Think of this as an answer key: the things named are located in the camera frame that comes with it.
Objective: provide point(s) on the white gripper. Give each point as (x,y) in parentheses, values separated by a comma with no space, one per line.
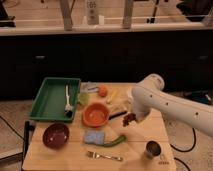
(140,115)

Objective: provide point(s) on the dark red grape bunch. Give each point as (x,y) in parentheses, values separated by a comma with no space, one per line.
(128,118)

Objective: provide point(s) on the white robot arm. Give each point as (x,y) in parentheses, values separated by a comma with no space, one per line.
(148,94)

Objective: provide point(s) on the orange bowl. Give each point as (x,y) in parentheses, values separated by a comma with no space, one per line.
(95,115)

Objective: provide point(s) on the purple bowl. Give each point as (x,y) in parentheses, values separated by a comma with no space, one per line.
(56,136)

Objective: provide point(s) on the white paper cup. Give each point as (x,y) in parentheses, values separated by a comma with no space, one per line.
(129,95)

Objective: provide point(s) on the green chili pepper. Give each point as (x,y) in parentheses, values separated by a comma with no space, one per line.
(115,142)

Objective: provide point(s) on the yellow banana toy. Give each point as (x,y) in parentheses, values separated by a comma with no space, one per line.
(111,97)

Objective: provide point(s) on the metal cup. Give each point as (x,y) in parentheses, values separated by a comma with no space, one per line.
(152,149)

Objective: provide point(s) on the orange fruit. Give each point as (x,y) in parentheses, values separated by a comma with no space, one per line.
(102,91)

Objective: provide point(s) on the blue sponge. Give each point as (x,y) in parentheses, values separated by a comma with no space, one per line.
(94,137)

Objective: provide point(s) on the grey blue cloth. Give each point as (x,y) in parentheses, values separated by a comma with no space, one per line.
(89,87)

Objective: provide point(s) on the green lime wedge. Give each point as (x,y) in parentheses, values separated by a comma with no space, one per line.
(83,98)

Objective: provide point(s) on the silver fork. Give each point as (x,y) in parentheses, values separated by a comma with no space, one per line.
(96,155)

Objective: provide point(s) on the white dish brush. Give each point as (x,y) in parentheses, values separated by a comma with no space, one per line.
(68,106)

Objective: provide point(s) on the green plastic tray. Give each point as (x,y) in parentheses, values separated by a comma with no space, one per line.
(50,101)

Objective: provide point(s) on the white remote device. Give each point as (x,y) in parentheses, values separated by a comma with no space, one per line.
(92,12)

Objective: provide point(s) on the black handled brush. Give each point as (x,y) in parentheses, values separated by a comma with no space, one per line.
(117,110)

